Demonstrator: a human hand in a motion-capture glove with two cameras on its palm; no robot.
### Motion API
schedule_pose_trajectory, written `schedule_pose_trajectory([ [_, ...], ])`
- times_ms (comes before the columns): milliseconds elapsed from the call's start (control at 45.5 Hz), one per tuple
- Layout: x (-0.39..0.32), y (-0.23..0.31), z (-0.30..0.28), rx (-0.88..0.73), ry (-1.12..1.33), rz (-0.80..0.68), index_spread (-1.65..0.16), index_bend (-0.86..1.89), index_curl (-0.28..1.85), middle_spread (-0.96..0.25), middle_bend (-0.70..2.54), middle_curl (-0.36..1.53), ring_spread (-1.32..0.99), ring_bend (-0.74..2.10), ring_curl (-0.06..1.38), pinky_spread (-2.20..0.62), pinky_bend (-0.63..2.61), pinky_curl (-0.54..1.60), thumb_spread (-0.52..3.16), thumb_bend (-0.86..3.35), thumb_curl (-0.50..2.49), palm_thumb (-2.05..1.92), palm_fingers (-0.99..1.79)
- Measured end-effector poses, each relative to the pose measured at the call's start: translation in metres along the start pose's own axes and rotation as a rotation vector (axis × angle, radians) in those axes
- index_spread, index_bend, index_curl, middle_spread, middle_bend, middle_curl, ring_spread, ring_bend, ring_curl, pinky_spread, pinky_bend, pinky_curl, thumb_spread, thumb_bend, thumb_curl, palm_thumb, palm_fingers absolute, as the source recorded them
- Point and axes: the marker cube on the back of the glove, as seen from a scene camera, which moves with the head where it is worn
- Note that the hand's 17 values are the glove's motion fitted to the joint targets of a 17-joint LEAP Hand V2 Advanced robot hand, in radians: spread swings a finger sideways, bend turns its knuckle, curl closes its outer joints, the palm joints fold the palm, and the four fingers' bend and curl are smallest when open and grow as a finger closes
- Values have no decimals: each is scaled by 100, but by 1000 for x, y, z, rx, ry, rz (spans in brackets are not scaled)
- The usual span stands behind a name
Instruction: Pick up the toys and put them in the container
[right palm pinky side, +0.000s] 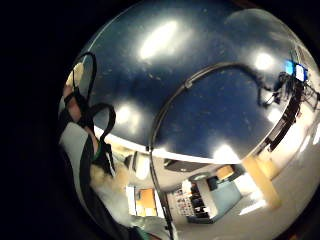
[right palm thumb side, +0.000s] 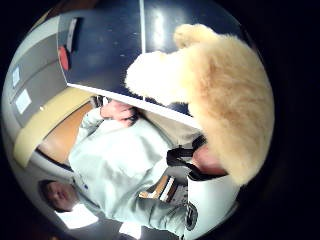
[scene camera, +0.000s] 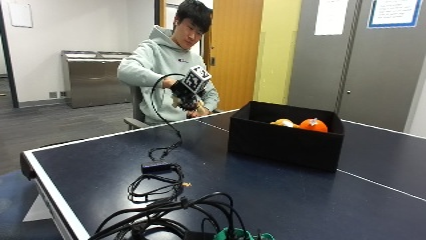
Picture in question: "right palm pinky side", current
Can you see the orange board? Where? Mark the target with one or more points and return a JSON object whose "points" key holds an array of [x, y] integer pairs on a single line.
{"points": [[146, 200]]}

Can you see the dark shelf with items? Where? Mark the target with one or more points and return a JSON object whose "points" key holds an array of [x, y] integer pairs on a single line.
{"points": [[198, 201]]}

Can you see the blue partition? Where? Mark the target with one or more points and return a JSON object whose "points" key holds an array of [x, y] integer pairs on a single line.
{"points": [[227, 198]]}

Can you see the wooden table leg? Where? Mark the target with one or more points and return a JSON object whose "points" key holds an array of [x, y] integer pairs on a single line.
{"points": [[262, 182]]}

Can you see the black equipment stand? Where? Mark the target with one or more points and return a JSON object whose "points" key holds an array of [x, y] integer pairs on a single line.
{"points": [[290, 111]]}

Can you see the blue lit monitor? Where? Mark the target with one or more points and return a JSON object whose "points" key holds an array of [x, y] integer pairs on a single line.
{"points": [[289, 67]]}

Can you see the white lit monitor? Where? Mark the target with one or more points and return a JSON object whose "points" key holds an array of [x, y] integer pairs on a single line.
{"points": [[300, 72]]}

